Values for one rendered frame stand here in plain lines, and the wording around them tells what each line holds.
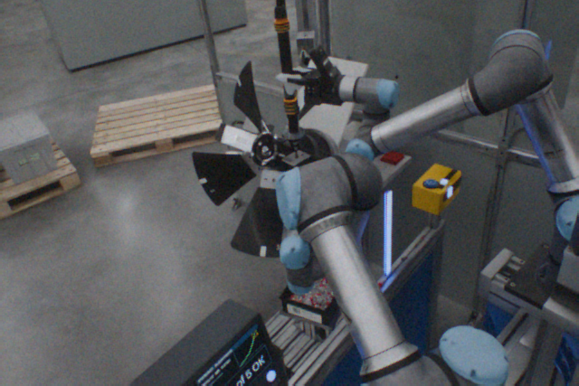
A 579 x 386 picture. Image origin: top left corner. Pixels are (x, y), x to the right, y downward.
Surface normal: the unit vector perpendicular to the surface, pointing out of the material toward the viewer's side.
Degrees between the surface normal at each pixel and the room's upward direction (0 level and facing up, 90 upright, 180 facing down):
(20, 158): 95
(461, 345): 8
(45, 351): 0
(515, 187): 90
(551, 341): 90
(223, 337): 15
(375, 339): 40
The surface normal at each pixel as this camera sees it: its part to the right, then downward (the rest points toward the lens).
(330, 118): -0.57, -0.18
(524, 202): -0.66, 0.47
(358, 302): -0.31, -0.23
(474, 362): 0.02, -0.87
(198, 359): -0.29, -0.88
